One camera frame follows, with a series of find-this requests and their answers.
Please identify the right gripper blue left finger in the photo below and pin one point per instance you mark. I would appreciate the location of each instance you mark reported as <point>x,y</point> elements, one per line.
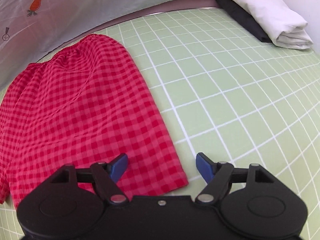
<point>106,176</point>

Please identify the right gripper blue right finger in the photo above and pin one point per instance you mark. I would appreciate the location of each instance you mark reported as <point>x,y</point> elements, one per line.
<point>218,179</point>

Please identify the red checkered shorts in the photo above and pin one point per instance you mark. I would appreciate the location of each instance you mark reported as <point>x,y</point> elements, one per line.
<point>87,104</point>

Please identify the folded black garment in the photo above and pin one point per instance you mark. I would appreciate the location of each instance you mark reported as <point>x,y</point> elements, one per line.
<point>245,19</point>

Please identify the folded white garment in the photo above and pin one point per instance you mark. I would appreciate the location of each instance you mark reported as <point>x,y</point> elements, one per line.
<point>284,27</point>

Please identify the grey printed backdrop cloth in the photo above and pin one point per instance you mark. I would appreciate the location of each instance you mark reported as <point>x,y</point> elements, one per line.
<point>30,29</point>

